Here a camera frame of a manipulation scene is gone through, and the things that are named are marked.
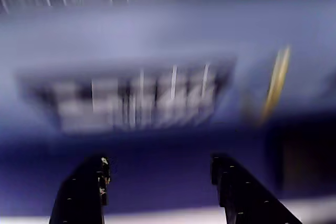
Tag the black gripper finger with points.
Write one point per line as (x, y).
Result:
(249, 203)
(78, 195)

